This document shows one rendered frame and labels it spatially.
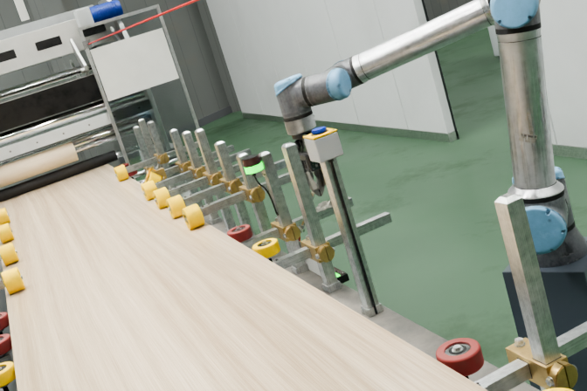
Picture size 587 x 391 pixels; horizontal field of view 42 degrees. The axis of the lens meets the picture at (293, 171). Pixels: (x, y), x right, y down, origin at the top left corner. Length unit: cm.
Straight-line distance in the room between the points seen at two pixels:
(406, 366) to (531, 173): 89
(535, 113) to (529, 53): 16
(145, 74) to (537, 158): 323
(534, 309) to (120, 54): 383
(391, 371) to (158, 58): 376
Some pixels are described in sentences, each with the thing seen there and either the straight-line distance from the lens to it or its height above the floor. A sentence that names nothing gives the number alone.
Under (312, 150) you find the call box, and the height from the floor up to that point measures 118.
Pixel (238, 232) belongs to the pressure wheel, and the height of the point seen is 91.
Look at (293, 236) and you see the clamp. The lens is 250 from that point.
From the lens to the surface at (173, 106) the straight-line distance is 497.
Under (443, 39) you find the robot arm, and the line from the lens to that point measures 225.
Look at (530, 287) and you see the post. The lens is 141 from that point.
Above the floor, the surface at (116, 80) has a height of 138.
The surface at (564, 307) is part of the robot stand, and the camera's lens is 242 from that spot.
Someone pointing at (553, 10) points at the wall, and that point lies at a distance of 518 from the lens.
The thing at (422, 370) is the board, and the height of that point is 90.
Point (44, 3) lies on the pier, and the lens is 1058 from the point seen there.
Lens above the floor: 158
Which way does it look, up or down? 13 degrees down
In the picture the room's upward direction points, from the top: 17 degrees counter-clockwise
